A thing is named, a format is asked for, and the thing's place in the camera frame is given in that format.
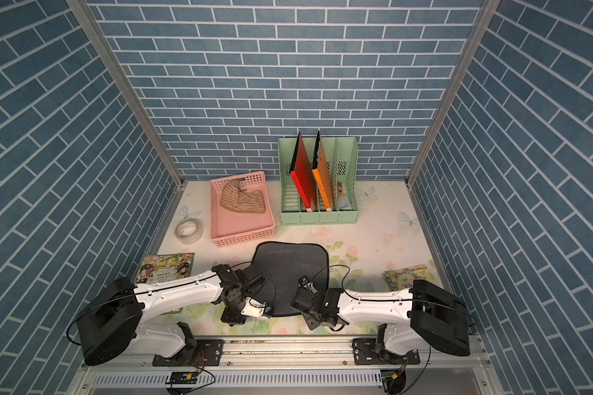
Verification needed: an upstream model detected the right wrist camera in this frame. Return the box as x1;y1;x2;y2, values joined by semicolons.
298;276;316;293

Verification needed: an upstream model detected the green file organizer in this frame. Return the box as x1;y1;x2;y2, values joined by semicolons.
278;137;358;225

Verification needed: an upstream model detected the brown striped dishcloth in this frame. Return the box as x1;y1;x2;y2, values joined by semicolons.
220;179;266;214

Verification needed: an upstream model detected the clear tape roll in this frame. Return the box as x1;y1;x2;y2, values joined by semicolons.
174;219;204;245

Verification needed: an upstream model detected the orange folder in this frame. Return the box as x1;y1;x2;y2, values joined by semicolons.
311;133;334;212

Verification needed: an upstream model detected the right illustrated picture book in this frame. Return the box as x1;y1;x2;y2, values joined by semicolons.
383;264;435;291

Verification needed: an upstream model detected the light blue cloth in organizer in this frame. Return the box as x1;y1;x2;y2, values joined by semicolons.
338;194;353;211

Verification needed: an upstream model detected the pink plastic basket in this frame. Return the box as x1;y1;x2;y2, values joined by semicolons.
209;171;275;247

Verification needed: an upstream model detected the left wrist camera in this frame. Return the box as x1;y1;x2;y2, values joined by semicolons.
240;297;273;319

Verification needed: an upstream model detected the illustrated picture book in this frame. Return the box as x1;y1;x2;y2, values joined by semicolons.
134;252;196;315
383;264;435;291

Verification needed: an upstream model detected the pink and grey dishcloth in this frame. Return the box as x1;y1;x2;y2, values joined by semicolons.
253;241;329;318

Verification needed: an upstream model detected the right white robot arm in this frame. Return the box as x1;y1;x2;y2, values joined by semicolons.
290;279;471;365

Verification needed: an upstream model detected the small black circuit board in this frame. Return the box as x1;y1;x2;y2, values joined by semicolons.
166;371;199;386

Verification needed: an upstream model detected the aluminium mounting rail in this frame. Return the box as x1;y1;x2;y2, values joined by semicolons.
87;335;491;371

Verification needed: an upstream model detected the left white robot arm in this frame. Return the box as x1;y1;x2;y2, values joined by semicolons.
74;263;265;366

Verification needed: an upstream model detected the red folder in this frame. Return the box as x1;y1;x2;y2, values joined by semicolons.
289;133;317;212

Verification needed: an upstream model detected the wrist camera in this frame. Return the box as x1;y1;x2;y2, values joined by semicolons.
298;276;316;293
240;297;273;319

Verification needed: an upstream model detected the white slotted cable duct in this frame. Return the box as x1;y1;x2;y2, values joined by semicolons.
93;370;382;389

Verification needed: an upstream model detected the left illustrated picture book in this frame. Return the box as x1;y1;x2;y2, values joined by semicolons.
134;252;196;315

